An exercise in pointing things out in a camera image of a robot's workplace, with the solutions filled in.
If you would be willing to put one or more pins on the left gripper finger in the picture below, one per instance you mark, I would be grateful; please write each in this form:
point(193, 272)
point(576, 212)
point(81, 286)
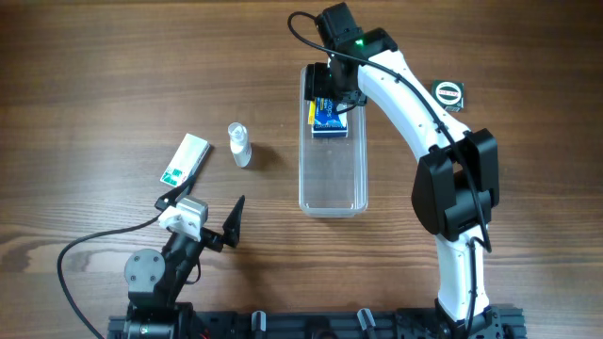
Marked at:
point(172, 197)
point(232, 225)

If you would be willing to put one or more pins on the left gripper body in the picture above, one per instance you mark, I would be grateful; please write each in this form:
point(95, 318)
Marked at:
point(204, 234)

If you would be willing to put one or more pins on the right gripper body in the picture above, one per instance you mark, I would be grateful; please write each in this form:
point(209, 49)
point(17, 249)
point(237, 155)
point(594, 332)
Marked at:
point(323, 82)

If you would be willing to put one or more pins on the blue yellow VapoDrops box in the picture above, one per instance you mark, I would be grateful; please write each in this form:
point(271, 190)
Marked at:
point(325, 111)

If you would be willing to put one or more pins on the white green medicine box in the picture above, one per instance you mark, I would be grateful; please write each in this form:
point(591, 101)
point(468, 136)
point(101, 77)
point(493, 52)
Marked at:
point(186, 160)

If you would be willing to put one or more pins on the small dark green box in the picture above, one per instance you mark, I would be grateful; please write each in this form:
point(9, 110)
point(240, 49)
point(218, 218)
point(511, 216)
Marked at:
point(449, 94)

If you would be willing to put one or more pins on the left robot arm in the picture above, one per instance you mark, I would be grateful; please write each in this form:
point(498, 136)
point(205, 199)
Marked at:
point(156, 278)

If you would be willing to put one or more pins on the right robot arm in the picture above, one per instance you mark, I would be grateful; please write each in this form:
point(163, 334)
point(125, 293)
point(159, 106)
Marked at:
point(456, 185)

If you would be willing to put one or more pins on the clear plastic container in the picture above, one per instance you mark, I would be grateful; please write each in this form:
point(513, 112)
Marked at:
point(332, 170)

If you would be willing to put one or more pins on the white spray bottle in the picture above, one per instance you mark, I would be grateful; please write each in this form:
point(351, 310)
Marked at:
point(240, 144)

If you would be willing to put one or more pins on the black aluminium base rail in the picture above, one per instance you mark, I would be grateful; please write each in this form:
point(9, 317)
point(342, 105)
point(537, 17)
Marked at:
point(402, 323)

